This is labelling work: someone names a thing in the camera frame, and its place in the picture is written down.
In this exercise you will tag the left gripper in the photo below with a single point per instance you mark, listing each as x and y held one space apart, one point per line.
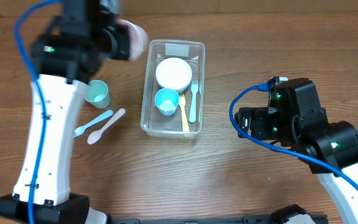
119 48

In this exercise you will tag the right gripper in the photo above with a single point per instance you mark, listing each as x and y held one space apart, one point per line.
254 117

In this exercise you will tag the pink plastic cup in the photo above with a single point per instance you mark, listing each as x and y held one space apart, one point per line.
138 39

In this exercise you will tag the green plastic cup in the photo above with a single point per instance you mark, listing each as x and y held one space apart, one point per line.
98 94

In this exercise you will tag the pink plastic bowl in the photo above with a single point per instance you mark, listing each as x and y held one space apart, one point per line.
173 71

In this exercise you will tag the blue fork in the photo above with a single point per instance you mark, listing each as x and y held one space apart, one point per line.
194 91
80 130

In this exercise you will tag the blue plastic cup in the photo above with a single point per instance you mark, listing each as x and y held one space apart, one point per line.
167 101

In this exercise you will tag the yellow plastic fork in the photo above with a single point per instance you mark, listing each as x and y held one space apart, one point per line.
184 121

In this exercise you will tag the blue bowl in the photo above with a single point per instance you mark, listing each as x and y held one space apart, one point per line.
178 88

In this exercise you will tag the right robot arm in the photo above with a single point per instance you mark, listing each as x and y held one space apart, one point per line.
286 116

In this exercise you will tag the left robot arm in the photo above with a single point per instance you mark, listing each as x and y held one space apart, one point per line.
61 67

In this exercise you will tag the clear plastic container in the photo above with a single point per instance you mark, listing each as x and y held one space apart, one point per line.
152 121

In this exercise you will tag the white plastic spoon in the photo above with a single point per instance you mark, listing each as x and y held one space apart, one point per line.
96 135

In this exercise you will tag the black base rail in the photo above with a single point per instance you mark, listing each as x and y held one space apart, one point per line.
289 214

